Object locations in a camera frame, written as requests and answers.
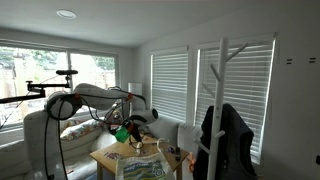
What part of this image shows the white table lamp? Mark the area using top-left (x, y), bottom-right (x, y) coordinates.
top-left (128, 82), bottom-right (142, 95)

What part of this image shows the dark grey hanging jacket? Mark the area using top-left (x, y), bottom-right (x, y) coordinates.
top-left (193, 103), bottom-right (257, 180)

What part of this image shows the black camera on boom arm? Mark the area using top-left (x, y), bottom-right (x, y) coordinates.
top-left (0, 70), bottom-right (78, 104)

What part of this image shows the window blind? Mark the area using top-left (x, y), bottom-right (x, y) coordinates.
top-left (194, 38), bottom-right (274, 164)
top-left (151, 52), bottom-right (188, 121)

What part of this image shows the left window blind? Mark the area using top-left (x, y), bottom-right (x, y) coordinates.
top-left (151, 52), bottom-right (188, 121)

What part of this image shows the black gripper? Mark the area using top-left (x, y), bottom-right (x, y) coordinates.
top-left (123, 120), bottom-right (142, 142)

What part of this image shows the black remote control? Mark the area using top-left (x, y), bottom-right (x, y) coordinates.
top-left (175, 147), bottom-right (181, 161)

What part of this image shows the orange object by table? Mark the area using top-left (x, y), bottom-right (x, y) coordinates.
top-left (188, 158), bottom-right (196, 173)

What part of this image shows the white sofa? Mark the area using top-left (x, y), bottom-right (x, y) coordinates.
top-left (0, 117), bottom-right (202, 180)

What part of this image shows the right window blind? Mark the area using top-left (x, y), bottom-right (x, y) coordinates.
top-left (194, 38), bottom-right (274, 164)

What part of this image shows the wooden side table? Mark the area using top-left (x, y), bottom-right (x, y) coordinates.
top-left (90, 135), bottom-right (189, 180)

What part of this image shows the white coat rack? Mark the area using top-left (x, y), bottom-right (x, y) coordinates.
top-left (194, 37), bottom-right (248, 180)

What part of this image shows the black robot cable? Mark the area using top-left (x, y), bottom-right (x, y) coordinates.
top-left (43, 87), bottom-right (148, 180)

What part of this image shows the round ceiling light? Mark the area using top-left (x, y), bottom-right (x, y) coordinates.
top-left (56, 9), bottom-right (77, 19)

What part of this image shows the small purple object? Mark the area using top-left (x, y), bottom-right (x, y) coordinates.
top-left (167, 147), bottom-right (175, 153)

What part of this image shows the floral cushion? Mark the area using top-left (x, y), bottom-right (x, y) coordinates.
top-left (60, 119), bottom-right (104, 140)

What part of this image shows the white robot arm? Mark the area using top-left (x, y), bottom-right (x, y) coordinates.
top-left (24, 83), bottom-right (158, 180)

